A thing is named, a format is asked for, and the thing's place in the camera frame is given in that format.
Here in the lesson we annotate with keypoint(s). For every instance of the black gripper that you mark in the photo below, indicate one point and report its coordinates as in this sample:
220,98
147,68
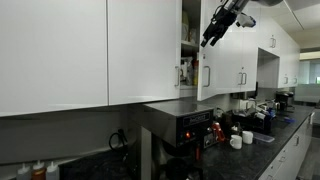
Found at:
224,20

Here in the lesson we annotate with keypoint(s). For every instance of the white cabinet door with lock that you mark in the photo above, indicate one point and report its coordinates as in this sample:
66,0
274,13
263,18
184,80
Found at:
213,63

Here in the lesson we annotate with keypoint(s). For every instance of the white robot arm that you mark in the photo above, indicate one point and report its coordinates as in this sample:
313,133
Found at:
253,2

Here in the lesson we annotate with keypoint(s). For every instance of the open cabinet with shelves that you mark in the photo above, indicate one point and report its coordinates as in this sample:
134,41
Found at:
190,48

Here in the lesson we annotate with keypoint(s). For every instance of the short white cabinet door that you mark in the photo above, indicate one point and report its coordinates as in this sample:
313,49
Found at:
277,43
265,30

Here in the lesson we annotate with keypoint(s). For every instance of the white base cabinet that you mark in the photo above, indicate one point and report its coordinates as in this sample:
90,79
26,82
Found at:
290,150

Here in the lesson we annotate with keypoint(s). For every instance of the orange red bottle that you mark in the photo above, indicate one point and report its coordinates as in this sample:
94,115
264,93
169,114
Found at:
195,73

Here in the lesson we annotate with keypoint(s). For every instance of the clear plastic food bag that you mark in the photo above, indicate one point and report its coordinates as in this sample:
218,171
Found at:
186,71

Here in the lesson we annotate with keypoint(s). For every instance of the steel commercial coffee machine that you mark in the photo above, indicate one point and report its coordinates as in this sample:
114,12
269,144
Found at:
173,116

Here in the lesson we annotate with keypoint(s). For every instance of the black condiment organizer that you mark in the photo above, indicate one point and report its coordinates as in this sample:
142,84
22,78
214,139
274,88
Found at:
250,123

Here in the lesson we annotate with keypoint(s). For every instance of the black drip coffee maker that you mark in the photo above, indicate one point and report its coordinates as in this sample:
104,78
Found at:
284,100

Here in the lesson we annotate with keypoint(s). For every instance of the white ceramic mug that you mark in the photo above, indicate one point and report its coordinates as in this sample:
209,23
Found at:
247,137
236,142

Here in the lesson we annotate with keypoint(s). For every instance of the small blue flat item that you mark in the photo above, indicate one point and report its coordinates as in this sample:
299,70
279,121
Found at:
289,120

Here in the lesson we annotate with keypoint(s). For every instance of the white squeeze bottle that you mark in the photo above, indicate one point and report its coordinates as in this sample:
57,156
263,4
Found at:
23,173
52,172

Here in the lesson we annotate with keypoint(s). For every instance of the red brown squeeze bottle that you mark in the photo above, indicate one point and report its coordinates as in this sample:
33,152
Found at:
38,172

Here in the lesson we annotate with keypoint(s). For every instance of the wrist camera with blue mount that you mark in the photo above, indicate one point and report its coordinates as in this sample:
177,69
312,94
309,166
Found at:
246,20

